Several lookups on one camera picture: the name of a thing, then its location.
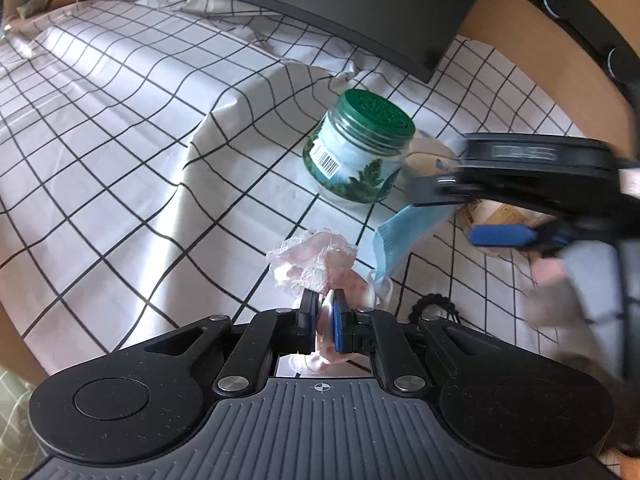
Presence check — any blue face mask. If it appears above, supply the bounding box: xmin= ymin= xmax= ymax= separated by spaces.
xmin=367 ymin=203 xmax=455 ymax=307

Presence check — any grey cloth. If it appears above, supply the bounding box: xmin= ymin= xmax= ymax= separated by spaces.
xmin=525 ymin=247 xmax=626 ymax=341

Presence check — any glass jar with green lid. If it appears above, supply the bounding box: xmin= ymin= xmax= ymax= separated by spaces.
xmin=303 ymin=88 xmax=417 ymax=205

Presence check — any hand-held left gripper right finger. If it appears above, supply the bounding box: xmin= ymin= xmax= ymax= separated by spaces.
xmin=332 ymin=287 xmax=507 ymax=395

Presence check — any black bar with round caps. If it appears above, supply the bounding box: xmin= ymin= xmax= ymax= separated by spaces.
xmin=502 ymin=0 xmax=640 ymax=92

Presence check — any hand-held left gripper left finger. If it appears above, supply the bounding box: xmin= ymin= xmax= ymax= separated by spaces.
xmin=144 ymin=289 xmax=320 ymax=396

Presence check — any white checked cloth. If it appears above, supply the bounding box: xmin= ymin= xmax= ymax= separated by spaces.
xmin=0 ymin=0 xmax=623 ymax=383

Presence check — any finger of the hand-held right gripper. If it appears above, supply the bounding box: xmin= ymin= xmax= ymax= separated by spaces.
xmin=469 ymin=220 xmax=596 ymax=257
xmin=406 ymin=171 xmax=483 ymax=209

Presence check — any black braided cord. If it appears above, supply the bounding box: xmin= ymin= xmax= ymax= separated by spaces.
xmin=408 ymin=293 xmax=460 ymax=324

